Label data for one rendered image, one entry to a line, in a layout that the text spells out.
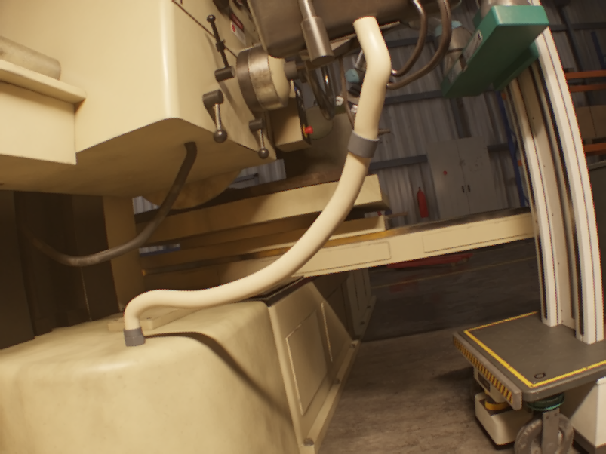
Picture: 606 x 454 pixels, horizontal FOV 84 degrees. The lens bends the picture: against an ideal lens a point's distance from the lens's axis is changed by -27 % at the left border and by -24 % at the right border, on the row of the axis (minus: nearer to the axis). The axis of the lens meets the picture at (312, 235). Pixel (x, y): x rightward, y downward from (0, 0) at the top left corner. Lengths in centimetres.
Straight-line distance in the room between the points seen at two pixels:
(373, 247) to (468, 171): 646
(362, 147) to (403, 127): 823
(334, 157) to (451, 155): 652
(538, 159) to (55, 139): 140
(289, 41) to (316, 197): 106
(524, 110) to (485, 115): 760
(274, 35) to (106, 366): 67
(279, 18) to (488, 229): 139
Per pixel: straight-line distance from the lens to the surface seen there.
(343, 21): 67
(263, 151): 128
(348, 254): 184
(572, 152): 125
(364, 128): 63
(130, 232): 179
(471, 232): 185
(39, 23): 130
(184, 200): 170
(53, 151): 96
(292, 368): 148
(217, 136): 98
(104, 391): 86
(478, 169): 823
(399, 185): 867
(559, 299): 153
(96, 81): 103
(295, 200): 170
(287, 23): 70
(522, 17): 113
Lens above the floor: 76
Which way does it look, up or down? level
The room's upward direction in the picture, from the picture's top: 10 degrees counter-clockwise
